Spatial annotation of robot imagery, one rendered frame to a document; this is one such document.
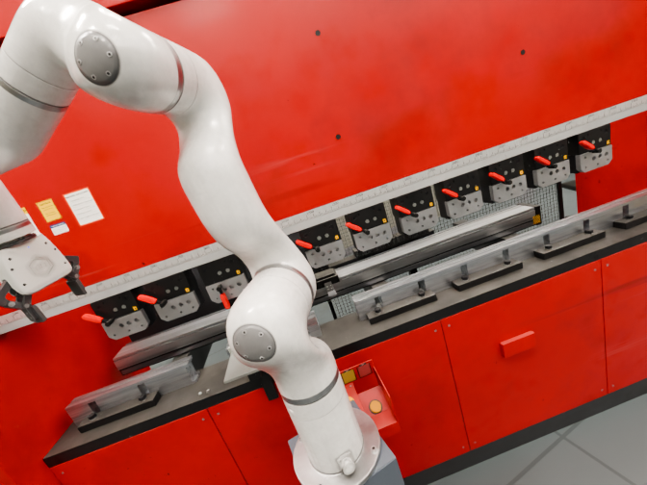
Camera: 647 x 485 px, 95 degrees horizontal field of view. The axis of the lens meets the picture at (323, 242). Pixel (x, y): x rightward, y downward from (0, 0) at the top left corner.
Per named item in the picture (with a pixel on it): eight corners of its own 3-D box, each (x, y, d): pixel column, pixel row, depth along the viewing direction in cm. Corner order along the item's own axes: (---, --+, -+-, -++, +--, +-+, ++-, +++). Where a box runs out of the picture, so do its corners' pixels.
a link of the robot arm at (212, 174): (254, 354, 51) (280, 305, 67) (317, 337, 48) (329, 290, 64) (83, 53, 39) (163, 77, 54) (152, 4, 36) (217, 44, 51)
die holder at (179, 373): (76, 426, 120) (64, 409, 117) (86, 415, 125) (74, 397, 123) (196, 382, 123) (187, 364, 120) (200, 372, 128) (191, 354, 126)
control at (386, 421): (345, 455, 97) (328, 414, 92) (334, 417, 112) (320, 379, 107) (401, 431, 98) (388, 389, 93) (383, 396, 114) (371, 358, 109)
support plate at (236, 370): (224, 384, 97) (223, 381, 97) (235, 340, 122) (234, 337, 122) (276, 364, 98) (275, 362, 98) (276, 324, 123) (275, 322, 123)
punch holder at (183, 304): (163, 322, 113) (142, 285, 109) (170, 313, 121) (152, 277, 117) (200, 309, 114) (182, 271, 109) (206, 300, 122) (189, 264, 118)
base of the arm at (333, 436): (400, 457, 57) (375, 382, 52) (312, 523, 52) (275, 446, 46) (353, 395, 75) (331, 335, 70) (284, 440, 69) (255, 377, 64)
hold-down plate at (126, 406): (80, 434, 115) (76, 428, 114) (89, 422, 120) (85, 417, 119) (156, 405, 116) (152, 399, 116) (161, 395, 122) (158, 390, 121)
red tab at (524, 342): (504, 358, 126) (503, 344, 124) (502, 355, 128) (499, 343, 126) (536, 345, 127) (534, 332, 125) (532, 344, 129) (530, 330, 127)
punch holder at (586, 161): (581, 173, 124) (579, 134, 120) (562, 173, 133) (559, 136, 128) (612, 163, 125) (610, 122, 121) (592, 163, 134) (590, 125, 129)
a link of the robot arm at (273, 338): (341, 353, 62) (305, 251, 56) (330, 437, 45) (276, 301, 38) (289, 362, 65) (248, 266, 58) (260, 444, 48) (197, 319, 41)
